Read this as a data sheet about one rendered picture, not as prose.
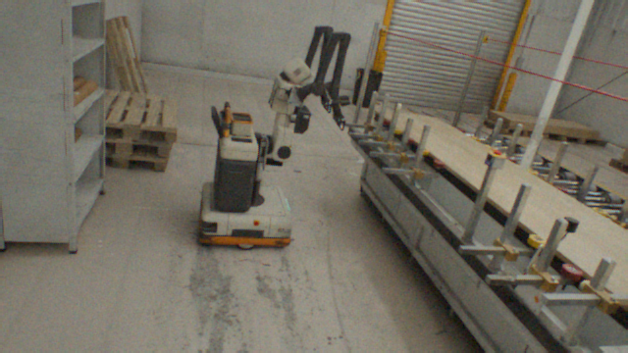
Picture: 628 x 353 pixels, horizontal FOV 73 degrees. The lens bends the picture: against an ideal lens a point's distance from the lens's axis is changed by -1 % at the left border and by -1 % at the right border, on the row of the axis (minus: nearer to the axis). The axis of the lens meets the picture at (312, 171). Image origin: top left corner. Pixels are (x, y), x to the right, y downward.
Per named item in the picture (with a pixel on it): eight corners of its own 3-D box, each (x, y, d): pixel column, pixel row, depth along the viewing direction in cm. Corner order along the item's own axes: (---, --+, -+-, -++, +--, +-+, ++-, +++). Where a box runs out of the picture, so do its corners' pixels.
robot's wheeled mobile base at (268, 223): (198, 246, 304) (201, 215, 295) (199, 205, 361) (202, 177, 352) (290, 249, 322) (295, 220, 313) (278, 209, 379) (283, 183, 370)
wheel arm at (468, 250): (460, 256, 200) (463, 248, 198) (456, 252, 203) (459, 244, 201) (536, 258, 212) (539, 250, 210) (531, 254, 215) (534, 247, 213)
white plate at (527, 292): (536, 316, 184) (545, 297, 180) (499, 278, 207) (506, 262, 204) (538, 316, 184) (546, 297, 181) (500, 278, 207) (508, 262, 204)
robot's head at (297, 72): (285, 74, 290) (302, 59, 289) (280, 68, 309) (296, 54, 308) (297, 89, 297) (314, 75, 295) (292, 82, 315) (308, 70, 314)
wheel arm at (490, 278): (488, 286, 176) (492, 277, 175) (483, 281, 179) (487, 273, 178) (571, 286, 188) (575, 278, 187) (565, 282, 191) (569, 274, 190)
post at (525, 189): (493, 271, 214) (527, 184, 197) (488, 267, 217) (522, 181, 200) (497, 271, 215) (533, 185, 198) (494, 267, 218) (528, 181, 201)
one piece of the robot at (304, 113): (287, 132, 304) (292, 103, 296) (282, 122, 329) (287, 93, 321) (309, 134, 308) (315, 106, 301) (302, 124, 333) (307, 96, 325)
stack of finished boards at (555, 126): (598, 139, 935) (601, 131, 929) (508, 127, 864) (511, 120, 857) (570, 128, 1003) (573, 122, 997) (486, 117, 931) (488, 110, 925)
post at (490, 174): (464, 242, 237) (492, 168, 220) (460, 237, 241) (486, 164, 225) (472, 242, 238) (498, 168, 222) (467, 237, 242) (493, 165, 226)
